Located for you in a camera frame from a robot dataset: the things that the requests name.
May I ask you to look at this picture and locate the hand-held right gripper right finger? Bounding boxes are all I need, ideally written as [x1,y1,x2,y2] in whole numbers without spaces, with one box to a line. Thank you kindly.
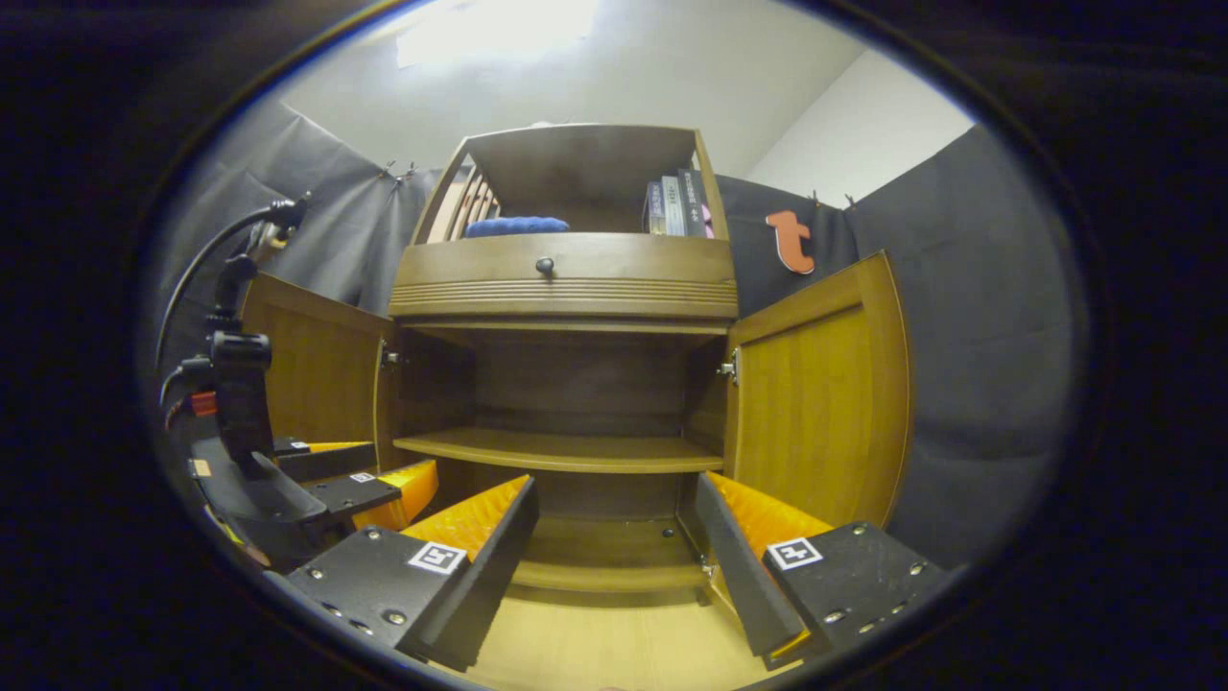
[697,470,951,671]

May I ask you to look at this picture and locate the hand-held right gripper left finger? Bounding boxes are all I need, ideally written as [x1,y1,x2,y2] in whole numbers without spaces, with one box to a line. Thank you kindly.
[286,473,540,673]

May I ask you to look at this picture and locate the wooden cabinet door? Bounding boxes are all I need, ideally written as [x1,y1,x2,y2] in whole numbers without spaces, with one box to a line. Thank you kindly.
[240,272,396,471]
[721,251,910,531]

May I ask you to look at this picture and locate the wooden double-door shoe cabinet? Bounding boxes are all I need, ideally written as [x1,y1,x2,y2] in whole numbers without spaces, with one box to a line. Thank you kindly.
[389,123,740,606]

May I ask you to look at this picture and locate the wooden cabinet drawer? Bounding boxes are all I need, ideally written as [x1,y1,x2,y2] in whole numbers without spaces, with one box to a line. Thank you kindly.
[389,232,740,321]

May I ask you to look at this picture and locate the wooden inner shelf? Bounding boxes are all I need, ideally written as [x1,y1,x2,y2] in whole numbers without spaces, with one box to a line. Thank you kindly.
[393,427,725,474]

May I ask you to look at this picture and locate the blue folded towel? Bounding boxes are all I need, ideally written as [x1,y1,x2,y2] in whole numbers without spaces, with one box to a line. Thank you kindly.
[463,216,571,238]

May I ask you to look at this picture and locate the dark book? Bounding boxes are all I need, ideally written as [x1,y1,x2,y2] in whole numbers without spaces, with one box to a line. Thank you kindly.
[677,169,716,239]

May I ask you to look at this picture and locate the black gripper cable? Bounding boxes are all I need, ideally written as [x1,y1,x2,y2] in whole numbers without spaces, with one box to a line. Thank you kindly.
[153,202,298,404]

